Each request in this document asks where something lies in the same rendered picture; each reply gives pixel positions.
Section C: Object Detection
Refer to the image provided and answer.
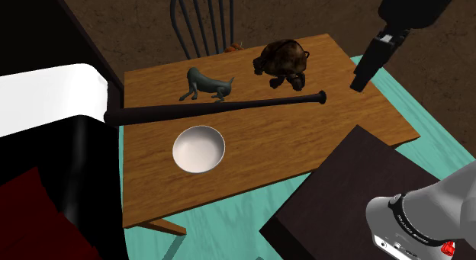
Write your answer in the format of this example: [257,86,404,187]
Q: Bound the brown turtle figure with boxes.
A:
[252,39,311,92]

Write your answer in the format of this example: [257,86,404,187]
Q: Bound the wooden table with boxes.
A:
[121,33,422,236]

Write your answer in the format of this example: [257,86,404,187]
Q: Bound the small orange object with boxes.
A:
[223,42,245,54]

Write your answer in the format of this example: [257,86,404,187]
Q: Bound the dark robot stand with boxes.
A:
[259,124,476,260]

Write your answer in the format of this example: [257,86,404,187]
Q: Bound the grey dog figure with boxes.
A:
[178,66,236,104]

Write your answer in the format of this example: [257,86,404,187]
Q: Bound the black baseball bat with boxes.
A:
[103,89,328,127]

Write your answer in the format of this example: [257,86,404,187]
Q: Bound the white bowl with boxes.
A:
[172,125,227,175]

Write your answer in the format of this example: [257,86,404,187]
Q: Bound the dark spindle-back chair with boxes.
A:
[169,0,236,60]

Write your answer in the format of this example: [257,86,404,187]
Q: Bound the teal rug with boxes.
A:
[118,54,476,260]

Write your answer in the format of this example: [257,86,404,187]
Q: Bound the white rounded furniture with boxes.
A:
[0,63,109,139]

